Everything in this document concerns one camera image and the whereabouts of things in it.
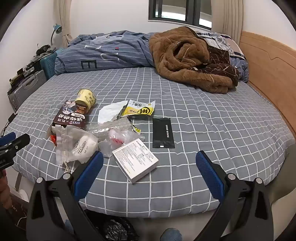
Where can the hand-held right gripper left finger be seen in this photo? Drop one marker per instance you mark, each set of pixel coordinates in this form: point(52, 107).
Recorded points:
point(90, 171)

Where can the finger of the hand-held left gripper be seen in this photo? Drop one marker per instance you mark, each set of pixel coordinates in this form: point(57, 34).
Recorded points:
point(22, 141)
point(7, 139)

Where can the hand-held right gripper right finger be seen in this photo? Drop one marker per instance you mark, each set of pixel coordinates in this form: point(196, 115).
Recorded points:
point(209, 173)

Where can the white face mask bag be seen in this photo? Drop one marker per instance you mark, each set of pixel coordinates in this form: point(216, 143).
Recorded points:
point(81, 146)

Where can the red plastic bag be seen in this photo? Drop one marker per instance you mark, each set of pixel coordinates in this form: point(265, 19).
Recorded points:
point(53, 139)

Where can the clear plastic bag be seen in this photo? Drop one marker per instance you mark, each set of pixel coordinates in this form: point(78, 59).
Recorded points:
point(115, 141)

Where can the white cardboard box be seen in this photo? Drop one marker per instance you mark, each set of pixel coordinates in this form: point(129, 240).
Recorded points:
point(136, 160)

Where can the clear bubble wrap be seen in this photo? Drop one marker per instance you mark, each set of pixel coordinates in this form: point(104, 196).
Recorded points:
point(108, 127)

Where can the dark brown snack box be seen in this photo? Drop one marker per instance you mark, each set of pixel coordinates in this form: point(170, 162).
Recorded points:
point(69, 118)

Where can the white tissue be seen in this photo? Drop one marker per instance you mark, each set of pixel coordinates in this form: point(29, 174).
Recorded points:
point(107, 112)

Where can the torn yellow wrapper piece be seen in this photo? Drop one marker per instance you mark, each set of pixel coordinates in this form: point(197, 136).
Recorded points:
point(136, 129)

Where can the black sachet packet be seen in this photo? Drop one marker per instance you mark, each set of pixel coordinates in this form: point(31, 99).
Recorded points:
point(163, 132)

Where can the black mesh trash bin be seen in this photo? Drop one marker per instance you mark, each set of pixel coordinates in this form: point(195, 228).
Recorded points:
point(115, 229)

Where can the yellow paper cup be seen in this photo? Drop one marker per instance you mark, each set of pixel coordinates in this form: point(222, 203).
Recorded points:
point(84, 98)

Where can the yellow snack wrapper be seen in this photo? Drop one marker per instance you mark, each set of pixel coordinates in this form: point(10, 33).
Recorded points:
point(138, 110)

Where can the person's left hand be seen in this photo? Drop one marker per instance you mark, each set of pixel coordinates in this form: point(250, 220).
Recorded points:
point(4, 190)

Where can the grey checked bed sheet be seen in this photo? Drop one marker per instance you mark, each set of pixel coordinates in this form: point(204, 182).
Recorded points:
point(185, 139)

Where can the grey suitcase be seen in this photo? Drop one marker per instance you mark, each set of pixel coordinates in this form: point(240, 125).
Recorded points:
point(27, 90)

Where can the brown patterned cushion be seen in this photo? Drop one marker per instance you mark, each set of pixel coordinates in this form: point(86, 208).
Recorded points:
point(19, 215)

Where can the blue slipper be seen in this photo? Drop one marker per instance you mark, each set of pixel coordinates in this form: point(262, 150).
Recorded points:
point(172, 235)

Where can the stack of dark items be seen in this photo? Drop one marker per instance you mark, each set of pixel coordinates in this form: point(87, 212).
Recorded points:
point(25, 69)

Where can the teal suitcase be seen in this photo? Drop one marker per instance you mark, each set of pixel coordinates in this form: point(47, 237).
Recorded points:
point(47, 64)

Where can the blue desk lamp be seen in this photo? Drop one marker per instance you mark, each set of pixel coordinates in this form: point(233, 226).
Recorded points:
point(57, 29)

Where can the brown fleece blanket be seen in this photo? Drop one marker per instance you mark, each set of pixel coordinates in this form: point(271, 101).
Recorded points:
point(175, 60)

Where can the blue striped duvet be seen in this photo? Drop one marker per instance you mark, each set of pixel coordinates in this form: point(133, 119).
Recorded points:
point(115, 53)

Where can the beige curtain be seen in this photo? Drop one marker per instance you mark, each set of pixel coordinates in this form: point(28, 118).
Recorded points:
point(232, 20)
point(66, 20)

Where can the patterned pillow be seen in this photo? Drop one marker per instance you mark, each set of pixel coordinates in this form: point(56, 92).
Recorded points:
point(222, 41)

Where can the dark framed window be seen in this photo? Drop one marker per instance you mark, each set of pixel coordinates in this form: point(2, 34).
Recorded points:
point(175, 11)

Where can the wooden bed frame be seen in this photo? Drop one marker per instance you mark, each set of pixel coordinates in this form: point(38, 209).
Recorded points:
point(272, 69)

